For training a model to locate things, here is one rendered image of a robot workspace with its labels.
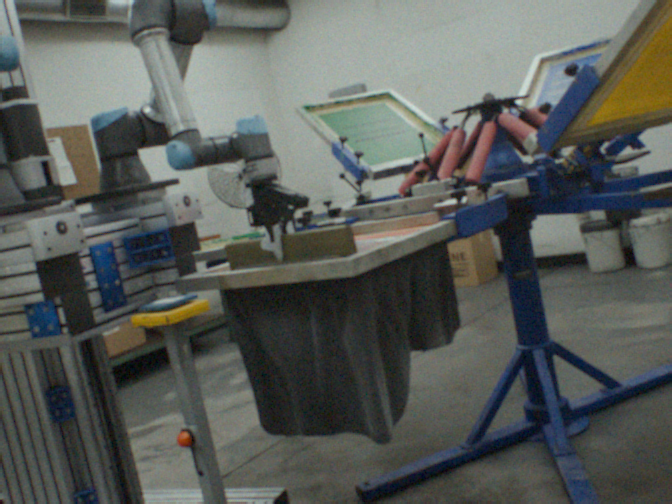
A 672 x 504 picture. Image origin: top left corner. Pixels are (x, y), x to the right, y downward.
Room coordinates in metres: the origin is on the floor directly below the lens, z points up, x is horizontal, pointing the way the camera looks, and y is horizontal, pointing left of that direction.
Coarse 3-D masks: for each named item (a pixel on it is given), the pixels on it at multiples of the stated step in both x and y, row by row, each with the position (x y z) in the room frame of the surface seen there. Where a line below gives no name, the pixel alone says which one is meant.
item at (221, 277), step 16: (368, 224) 2.49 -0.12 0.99; (384, 224) 2.45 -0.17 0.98; (400, 224) 2.41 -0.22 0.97; (416, 224) 2.37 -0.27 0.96; (432, 224) 2.34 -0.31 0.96; (448, 224) 1.96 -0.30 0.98; (400, 240) 1.77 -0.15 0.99; (416, 240) 1.82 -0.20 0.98; (432, 240) 1.88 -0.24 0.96; (352, 256) 1.65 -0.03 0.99; (368, 256) 1.66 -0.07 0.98; (384, 256) 1.71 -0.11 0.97; (400, 256) 1.76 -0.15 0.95; (208, 272) 2.02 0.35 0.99; (224, 272) 1.88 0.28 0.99; (240, 272) 1.82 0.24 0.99; (256, 272) 1.78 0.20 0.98; (272, 272) 1.75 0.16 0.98; (288, 272) 1.72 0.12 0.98; (304, 272) 1.69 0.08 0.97; (320, 272) 1.66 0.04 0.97; (336, 272) 1.64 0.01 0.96; (352, 272) 1.61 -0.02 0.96; (192, 288) 1.93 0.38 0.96; (208, 288) 1.89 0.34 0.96; (224, 288) 1.86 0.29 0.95
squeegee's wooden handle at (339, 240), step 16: (256, 240) 1.92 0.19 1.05; (288, 240) 1.85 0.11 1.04; (304, 240) 1.82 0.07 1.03; (320, 240) 1.79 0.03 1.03; (336, 240) 1.76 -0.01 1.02; (352, 240) 1.76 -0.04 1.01; (240, 256) 1.96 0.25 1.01; (256, 256) 1.93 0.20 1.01; (272, 256) 1.89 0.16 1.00; (288, 256) 1.86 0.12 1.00; (304, 256) 1.83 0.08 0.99; (320, 256) 1.80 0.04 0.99
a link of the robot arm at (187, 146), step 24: (144, 0) 1.94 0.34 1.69; (168, 0) 1.96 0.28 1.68; (144, 24) 1.92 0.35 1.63; (168, 24) 1.98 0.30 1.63; (144, 48) 1.92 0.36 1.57; (168, 48) 1.94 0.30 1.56; (168, 72) 1.91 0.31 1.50; (168, 96) 1.89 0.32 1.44; (168, 120) 1.89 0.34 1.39; (192, 120) 1.90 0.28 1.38; (168, 144) 1.87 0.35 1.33; (192, 144) 1.87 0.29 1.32; (216, 144) 1.90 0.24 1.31; (192, 168) 1.88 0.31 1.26
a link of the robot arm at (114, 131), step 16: (112, 112) 2.19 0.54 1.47; (128, 112) 2.24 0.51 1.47; (96, 128) 2.19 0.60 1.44; (112, 128) 2.19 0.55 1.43; (128, 128) 2.21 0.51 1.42; (144, 128) 2.24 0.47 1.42; (96, 144) 2.21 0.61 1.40; (112, 144) 2.18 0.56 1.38; (128, 144) 2.20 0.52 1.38; (144, 144) 2.26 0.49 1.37
